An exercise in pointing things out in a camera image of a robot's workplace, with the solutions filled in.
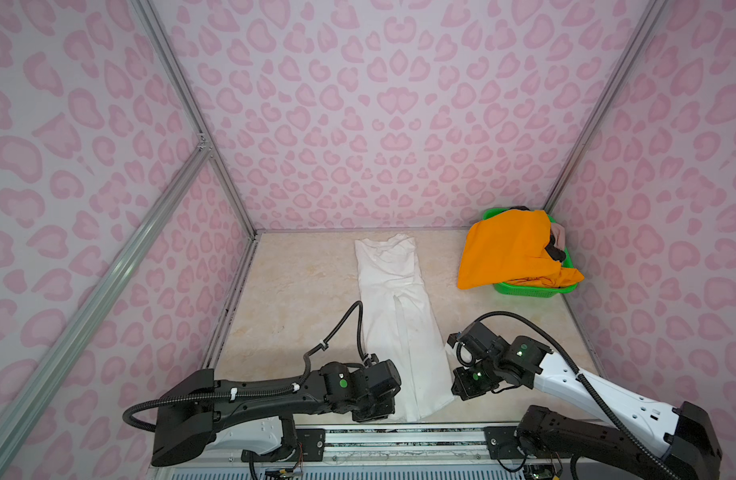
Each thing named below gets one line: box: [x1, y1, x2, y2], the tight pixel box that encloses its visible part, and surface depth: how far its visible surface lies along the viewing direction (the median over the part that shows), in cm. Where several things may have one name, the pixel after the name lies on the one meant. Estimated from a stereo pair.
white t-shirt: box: [355, 234, 455, 422], surface depth 97 cm
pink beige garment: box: [552, 223, 565, 250], surface depth 105 cm
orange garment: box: [457, 208, 585, 289], surface depth 97 cm
